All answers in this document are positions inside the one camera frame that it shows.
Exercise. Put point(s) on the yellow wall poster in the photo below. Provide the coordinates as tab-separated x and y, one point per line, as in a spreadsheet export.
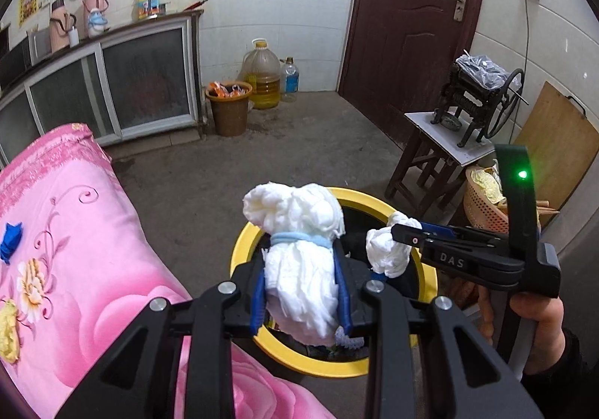
29	3

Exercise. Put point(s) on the person's right forearm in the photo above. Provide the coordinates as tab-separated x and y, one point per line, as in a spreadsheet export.
571	377

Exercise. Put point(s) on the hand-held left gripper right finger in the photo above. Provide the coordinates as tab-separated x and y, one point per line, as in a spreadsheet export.
344	302

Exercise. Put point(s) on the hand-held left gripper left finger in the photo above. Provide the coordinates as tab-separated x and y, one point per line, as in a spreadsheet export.
259	302

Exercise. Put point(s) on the black microwave oven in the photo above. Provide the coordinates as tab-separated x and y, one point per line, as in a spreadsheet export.
14	56

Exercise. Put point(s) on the brown wooden door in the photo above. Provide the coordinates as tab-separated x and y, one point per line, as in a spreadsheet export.
397	26

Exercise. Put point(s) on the brown waste bucket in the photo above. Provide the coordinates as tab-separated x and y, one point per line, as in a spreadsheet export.
229	115

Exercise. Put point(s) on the yellow oil jug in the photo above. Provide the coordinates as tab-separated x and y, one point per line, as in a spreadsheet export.
262	82

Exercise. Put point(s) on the yellow plastic bag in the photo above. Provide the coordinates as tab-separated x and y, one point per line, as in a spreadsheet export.
8	335

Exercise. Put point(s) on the pink floral blanket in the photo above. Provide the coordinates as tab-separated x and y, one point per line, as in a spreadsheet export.
93	283

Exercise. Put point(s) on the wooden cutting board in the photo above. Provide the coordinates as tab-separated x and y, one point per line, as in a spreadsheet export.
561	133

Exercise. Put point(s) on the yellow trash bin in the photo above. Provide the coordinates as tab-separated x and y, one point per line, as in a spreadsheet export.
290	356

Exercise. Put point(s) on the white board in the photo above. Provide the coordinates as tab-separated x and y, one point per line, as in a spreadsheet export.
444	138

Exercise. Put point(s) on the clear water bottle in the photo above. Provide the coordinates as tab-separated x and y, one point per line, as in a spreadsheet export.
290	82

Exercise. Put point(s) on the white tissue bundle blue band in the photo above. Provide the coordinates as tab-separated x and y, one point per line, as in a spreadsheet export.
299	288

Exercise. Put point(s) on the black noodle machine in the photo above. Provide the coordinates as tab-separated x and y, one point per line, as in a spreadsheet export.
472	91

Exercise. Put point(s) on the small blue glove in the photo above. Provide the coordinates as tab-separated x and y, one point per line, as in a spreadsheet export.
10	241

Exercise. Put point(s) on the white wad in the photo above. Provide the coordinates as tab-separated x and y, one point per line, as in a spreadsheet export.
388	255

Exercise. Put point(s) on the orange colander basket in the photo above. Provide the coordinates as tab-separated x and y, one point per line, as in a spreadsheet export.
482	208

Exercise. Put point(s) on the grey glass-door kitchen cabinet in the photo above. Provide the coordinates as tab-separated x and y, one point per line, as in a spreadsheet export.
140	73

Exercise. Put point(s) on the dark wooden stool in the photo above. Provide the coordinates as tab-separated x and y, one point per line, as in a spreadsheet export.
412	171

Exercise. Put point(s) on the colourful bottle holder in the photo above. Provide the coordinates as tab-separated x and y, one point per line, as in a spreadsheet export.
149	3

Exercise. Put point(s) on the person's right hand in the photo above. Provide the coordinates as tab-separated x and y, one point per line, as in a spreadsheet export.
547	325

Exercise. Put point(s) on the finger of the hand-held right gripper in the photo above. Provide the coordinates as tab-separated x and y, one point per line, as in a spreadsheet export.
435	227
407	234

